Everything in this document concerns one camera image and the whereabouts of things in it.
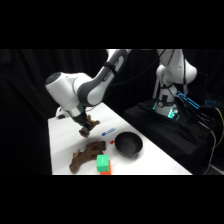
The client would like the black robot stand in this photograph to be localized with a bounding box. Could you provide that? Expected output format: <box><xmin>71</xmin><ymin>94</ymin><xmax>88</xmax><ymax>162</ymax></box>
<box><xmin>122</xmin><ymin>98</ymin><xmax>224</xmax><ymax>176</ymax></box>

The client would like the blue and white marker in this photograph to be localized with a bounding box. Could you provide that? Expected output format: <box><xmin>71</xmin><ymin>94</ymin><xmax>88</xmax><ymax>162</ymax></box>
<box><xmin>101</xmin><ymin>126</ymin><xmax>117</xmax><ymax>137</ymax></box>

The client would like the orange block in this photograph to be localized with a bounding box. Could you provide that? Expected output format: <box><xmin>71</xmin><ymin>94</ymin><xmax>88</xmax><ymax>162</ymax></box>
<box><xmin>99</xmin><ymin>160</ymin><xmax>113</xmax><ymax>176</ymax></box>

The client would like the yellow cable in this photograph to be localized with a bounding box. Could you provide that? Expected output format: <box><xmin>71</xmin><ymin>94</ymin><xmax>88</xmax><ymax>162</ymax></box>
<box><xmin>214</xmin><ymin>106</ymin><xmax>224</xmax><ymax>148</ymax></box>

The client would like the black bowl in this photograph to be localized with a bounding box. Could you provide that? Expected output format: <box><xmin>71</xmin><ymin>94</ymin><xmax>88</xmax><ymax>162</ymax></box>
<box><xmin>114</xmin><ymin>131</ymin><xmax>144</xmax><ymax>159</ymax></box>

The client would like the blue lit strip device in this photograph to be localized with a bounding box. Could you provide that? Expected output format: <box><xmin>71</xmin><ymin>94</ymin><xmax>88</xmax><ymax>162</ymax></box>
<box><xmin>176</xmin><ymin>90</ymin><xmax>202</xmax><ymax>111</ymax></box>

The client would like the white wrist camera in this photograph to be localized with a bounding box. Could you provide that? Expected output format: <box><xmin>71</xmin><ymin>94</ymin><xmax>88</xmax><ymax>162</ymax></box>
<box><xmin>54</xmin><ymin>106</ymin><xmax>72</xmax><ymax>121</ymax></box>

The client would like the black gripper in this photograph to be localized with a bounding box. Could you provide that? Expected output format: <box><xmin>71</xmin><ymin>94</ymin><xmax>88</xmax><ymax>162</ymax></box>
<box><xmin>70</xmin><ymin>111</ymin><xmax>96</xmax><ymax>135</ymax></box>

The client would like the black curtain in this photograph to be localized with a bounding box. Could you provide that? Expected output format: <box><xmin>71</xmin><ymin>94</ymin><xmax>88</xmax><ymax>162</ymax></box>
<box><xmin>0</xmin><ymin>49</ymin><xmax>224</xmax><ymax>176</ymax></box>

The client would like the brown plush animal toy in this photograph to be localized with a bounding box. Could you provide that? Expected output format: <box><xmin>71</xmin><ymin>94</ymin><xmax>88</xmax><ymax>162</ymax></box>
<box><xmin>68</xmin><ymin>140</ymin><xmax>108</xmax><ymax>174</ymax></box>

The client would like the green block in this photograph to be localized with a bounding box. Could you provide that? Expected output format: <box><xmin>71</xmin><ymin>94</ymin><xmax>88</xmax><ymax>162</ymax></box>
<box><xmin>96</xmin><ymin>154</ymin><xmax>111</xmax><ymax>173</ymax></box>

